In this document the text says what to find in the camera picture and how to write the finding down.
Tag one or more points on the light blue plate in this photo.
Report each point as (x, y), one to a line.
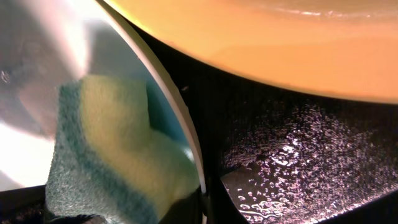
(47, 44)

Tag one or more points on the round black tray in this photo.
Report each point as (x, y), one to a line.
(277, 156)

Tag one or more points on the green yellow sponge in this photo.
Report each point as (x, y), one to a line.
(109, 161)

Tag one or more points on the yellow plate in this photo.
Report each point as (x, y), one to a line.
(339, 48)

